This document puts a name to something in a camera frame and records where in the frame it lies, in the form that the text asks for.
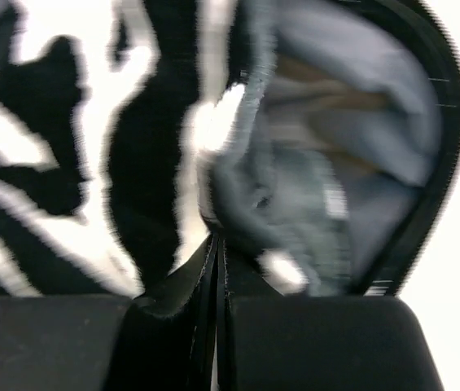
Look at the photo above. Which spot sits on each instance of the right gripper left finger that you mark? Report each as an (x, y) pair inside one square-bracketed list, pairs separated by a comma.
[(161, 341)]

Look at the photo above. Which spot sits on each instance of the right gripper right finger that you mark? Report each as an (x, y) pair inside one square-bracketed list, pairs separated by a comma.
[(266, 341)]

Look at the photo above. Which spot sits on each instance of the zebra striped blanket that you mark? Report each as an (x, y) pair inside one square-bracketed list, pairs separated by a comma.
[(105, 107)]

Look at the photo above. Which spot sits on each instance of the black open suitcase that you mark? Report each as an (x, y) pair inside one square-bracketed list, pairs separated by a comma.
[(339, 148)]

